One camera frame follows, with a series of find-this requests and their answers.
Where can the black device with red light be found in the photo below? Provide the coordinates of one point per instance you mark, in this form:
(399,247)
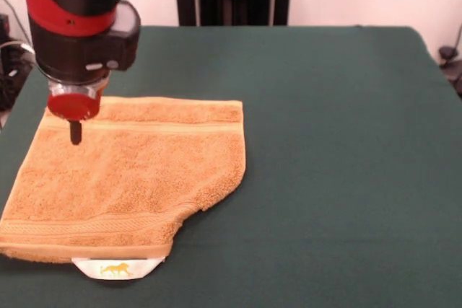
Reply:
(3,26)

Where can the orange terry towel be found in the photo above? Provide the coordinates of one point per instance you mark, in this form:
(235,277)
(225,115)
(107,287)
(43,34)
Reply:
(126,178)

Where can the small black adapter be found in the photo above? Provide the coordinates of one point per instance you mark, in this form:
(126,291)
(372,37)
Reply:
(447,53)

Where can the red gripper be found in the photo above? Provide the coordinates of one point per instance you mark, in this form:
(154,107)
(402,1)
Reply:
(74,106)

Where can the dark green table cloth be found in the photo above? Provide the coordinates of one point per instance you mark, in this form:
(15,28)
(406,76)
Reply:
(361,142)

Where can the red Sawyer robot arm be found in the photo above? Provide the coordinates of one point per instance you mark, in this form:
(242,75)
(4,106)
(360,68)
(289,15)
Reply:
(79,16)

